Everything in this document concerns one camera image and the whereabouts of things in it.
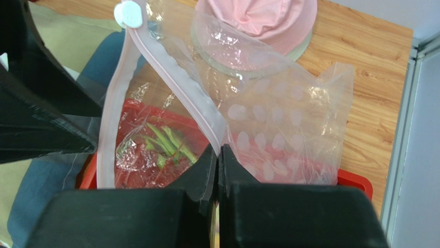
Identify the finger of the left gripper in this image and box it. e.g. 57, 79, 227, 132
1, 1, 102, 117
1, 69, 97, 163

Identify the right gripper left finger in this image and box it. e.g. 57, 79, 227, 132
26, 145, 217, 247

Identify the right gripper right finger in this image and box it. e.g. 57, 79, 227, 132
218, 145, 388, 247

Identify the clear zip top bag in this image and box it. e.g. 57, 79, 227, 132
96, 1, 354, 189

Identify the plaid patchwork pillow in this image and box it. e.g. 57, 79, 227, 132
1, 1, 125, 247

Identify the toy celery stalk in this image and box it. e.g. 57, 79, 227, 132
140, 123, 198, 169

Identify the red plastic tray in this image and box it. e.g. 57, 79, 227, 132
74, 98, 374, 200

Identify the pink bucket hat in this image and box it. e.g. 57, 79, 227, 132
191, 1, 318, 78

